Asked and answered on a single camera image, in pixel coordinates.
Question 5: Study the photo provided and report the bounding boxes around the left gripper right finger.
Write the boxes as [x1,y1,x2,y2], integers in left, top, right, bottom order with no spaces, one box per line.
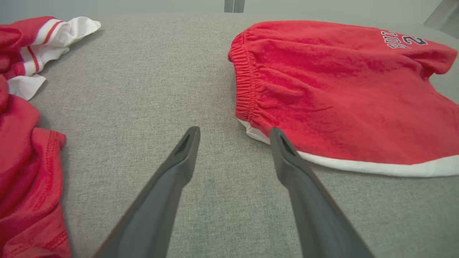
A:
[270,128,375,258]

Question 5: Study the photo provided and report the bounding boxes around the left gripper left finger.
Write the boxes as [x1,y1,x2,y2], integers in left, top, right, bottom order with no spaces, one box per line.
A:
[94,126,200,258]

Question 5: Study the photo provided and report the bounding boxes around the red shirt with white sleeves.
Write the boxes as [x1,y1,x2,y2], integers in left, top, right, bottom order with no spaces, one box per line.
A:
[0,16,101,258]

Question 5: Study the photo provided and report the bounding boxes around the red shorts with white trim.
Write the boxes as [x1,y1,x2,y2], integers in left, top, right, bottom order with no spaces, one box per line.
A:
[228,20,459,178]

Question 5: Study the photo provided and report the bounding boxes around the grey fabric sofa seat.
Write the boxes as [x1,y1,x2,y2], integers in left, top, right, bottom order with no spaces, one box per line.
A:
[0,13,459,258]

